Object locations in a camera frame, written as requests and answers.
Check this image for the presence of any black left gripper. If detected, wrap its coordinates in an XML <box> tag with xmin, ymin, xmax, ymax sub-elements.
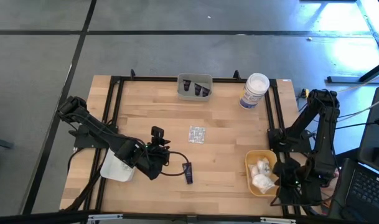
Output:
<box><xmin>134</xmin><ymin>141</ymin><xmax>172</xmax><ymax>181</ymax></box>

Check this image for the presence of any white plastic bin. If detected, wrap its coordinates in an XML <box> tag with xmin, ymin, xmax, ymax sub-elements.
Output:
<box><xmin>100</xmin><ymin>148</ymin><xmax>137</xmax><ymax>183</ymax></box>

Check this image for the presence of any yellow plastic bin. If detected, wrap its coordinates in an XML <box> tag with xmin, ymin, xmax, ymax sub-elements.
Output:
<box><xmin>244</xmin><ymin>149</ymin><xmax>279</xmax><ymax>197</ymax></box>

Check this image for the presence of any white printed sachet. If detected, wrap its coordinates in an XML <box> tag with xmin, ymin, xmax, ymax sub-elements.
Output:
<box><xmin>188</xmin><ymin>125</ymin><xmax>207</xmax><ymax>145</ymax></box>

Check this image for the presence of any light grey plastic bin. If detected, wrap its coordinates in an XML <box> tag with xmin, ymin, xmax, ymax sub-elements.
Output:
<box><xmin>177</xmin><ymin>73</ymin><xmax>213</xmax><ymax>102</ymax></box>

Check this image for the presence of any black laptop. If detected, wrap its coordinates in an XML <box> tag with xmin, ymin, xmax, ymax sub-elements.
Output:
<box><xmin>327</xmin><ymin>157</ymin><xmax>379</xmax><ymax>224</ymax></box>

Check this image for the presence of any black monitor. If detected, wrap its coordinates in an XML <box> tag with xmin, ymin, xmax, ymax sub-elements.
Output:
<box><xmin>357</xmin><ymin>86</ymin><xmax>379</xmax><ymax>177</ymax></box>

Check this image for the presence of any Lysol wipes canister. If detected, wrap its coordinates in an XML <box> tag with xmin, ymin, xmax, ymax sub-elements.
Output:
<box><xmin>238</xmin><ymin>72</ymin><xmax>271</xmax><ymax>110</ymax></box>

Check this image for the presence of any black standing desk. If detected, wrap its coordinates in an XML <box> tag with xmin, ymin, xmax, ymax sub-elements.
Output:
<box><xmin>327</xmin><ymin>58</ymin><xmax>379</xmax><ymax>84</ymax></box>

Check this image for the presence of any black front crossbar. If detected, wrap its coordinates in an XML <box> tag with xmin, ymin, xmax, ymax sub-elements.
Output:
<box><xmin>0</xmin><ymin>210</ymin><xmax>379</xmax><ymax>224</ymax></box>

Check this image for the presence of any grey furniture foot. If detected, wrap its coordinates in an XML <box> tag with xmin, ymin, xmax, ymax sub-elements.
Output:
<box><xmin>0</xmin><ymin>135</ymin><xmax>15</xmax><ymax>150</ymax></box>

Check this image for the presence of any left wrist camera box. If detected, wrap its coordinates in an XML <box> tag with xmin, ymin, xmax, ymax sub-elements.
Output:
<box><xmin>150</xmin><ymin>125</ymin><xmax>172</xmax><ymax>147</ymax></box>

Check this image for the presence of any yellow extension cord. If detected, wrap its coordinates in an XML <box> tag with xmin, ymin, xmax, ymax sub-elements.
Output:
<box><xmin>302</xmin><ymin>73</ymin><xmax>379</xmax><ymax>100</ymax></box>

